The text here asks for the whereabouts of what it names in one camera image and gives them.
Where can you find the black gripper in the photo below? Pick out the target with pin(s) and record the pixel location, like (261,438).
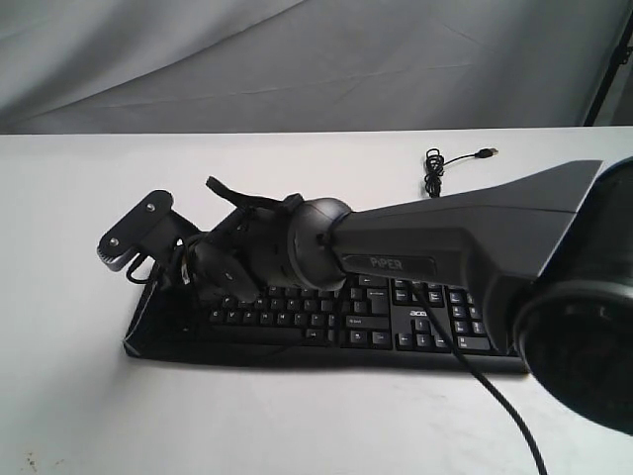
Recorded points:
(179,299)

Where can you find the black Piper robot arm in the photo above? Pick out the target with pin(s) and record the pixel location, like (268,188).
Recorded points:
(537,271)

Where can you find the black acer keyboard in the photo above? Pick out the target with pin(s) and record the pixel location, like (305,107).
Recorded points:
(371,322)

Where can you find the grey backdrop cloth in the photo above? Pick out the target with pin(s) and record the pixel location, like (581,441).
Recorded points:
(131,67)

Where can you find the black tripod stand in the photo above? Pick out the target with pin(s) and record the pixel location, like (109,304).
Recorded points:
(611,103)

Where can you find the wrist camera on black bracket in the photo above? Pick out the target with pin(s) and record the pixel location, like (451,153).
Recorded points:
(150,229)

